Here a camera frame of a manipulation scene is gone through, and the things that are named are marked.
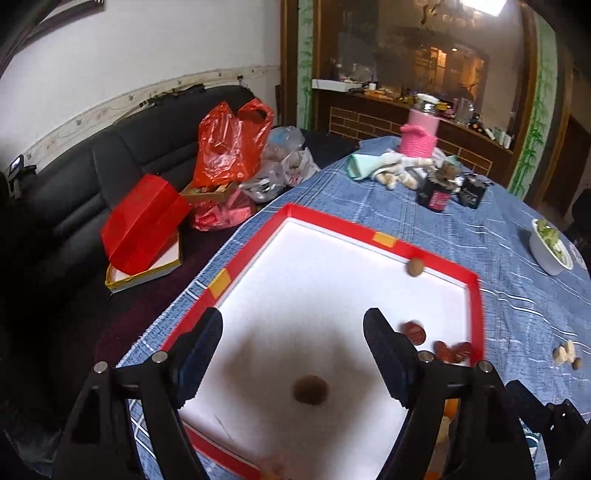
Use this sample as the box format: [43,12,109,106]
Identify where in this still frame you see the red gift box lid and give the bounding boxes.
[100,173,192,274]

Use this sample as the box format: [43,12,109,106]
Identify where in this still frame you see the white fruit pieces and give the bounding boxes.
[553,340,578,367]

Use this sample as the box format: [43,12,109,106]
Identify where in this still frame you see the red rimmed white box tray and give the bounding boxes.
[159,202,485,480]

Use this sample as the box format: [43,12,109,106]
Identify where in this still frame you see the white box with yellow rim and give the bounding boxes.
[105,231,184,292]

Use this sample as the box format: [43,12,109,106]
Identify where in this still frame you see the blue plaid tablecloth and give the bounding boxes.
[115,134,591,480]

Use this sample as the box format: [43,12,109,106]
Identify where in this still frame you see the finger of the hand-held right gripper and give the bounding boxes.
[505,380,556,440]
[546,401,591,480]

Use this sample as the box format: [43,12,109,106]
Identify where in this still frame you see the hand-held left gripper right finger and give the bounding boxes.
[362,308,536,480]

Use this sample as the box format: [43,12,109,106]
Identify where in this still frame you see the clear plastic bags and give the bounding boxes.
[238,126,321,204]

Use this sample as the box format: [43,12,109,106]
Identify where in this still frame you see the small black box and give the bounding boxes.
[459,174,494,210]

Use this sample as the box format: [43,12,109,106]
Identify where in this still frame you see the green vegetable scraps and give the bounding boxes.
[536,219,571,264]

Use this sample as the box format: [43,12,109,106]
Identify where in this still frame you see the white flat box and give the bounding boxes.
[311,78,370,92]

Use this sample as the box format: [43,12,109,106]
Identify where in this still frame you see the black leather sofa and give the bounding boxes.
[0,84,356,480]

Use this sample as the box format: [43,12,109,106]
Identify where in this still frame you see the small black device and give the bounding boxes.
[7,154,38,199]

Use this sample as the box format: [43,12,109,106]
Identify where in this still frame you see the black jar with pink label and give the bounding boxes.
[416,162,460,213]

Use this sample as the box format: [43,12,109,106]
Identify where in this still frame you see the brown cardboard box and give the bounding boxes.
[180,181,240,204]

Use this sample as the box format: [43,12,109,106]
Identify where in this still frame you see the crumpled pink red plastic bag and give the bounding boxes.
[191,189,257,232]

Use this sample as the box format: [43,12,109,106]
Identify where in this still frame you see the light green cloth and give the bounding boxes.
[347,153,384,181]

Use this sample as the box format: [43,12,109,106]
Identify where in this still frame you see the wooden cabinet partition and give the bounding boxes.
[279,0,573,204]

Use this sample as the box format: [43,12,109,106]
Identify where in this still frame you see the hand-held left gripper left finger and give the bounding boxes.
[51,307,225,480]

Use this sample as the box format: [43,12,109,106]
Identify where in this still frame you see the bottle in pink knitted sleeve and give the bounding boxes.
[399,93,440,155]

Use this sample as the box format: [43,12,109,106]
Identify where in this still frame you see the white bowl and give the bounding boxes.
[529,218,574,276]

